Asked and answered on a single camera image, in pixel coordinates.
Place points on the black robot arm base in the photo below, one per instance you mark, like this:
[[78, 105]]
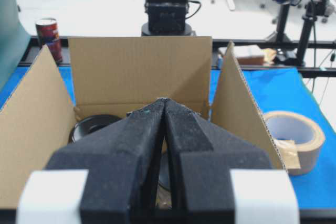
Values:
[[166, 18]]

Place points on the beige packing tape roll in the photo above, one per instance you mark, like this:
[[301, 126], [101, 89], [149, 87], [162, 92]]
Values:
[[298, 138]]

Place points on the red cylindrical can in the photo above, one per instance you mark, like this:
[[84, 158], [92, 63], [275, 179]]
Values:
[[47, 33]]

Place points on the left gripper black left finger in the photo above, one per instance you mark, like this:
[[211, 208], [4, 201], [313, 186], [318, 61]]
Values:
[[102, 177]]

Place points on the brown cardboard box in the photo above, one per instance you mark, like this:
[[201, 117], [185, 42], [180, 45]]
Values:
[[119, 75]]

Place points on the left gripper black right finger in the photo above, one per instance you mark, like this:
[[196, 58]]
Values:
[[217, 177]]

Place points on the black round object in box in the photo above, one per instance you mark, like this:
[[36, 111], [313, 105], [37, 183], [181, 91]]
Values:
[[91, 124]]

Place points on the black camera stand pole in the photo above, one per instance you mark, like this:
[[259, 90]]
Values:
[[314, 9]]

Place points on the green cloth sheet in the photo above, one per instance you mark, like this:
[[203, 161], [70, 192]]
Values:
[[14, 39]]

